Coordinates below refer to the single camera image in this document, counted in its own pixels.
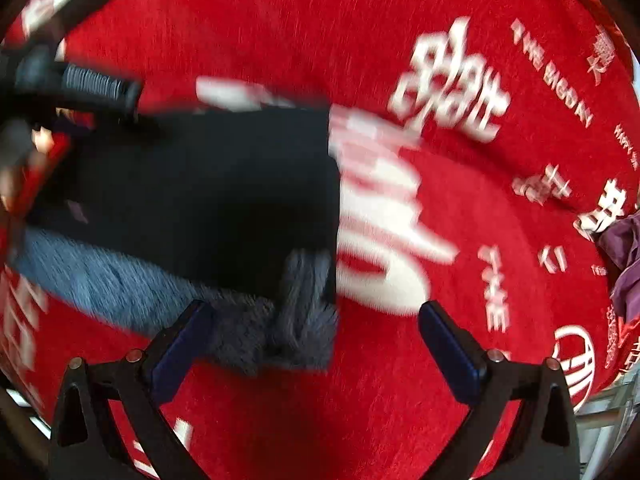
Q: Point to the black pants with grey lining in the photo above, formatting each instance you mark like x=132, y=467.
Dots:
x=200, y=185

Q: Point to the red printed blanket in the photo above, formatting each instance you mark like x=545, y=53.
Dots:
x=450, y=185

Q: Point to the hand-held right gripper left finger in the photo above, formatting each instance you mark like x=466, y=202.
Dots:
x=180, y=350

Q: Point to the metal rack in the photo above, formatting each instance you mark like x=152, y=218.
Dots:
x=610, y=435

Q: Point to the purple cloth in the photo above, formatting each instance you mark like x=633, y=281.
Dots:
x=622, y=260

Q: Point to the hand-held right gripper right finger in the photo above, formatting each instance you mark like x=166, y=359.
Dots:
x=450, y=350

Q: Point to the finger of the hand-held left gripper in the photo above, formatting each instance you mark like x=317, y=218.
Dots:
x=75, y=2

